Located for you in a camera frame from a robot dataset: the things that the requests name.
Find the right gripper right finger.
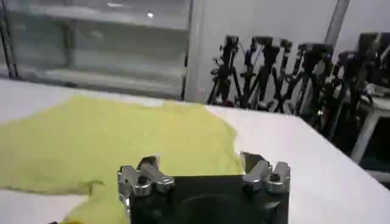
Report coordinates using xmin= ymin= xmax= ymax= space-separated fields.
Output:
xmin=239 ymin=151 xmax=292 ymax=195

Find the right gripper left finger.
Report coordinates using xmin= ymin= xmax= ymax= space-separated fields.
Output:
xmin=117 ymin=155 xmax=176 ymax=198

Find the yellow-green printed shirt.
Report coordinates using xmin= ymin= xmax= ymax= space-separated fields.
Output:
xmin=0 ymin=94 xmax=245 ymax=224

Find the empty grey display shelf rack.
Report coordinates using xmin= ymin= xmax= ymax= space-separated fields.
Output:
xmin=0 ymin=0 xmax=194 ymax=100

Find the grey slanted metal bar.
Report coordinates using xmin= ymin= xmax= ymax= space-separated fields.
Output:
xmin=324 ymin=0 xmax=351 ymax=46

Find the black camera tripod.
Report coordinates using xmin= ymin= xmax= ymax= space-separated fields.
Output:
xmin=327 ymin=50 xmax=380 ymax=144
xmin=291 ymin=42 xmax=335 ymax=125
xmin=206 ymin=35 xmax=245 ymax=108
xmin=243 ymin=35 xmax=294 ymax=113

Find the white metal-frame desk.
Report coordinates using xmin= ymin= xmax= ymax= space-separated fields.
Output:
xmin=350 ymin=88 xmax=390 ymax=167

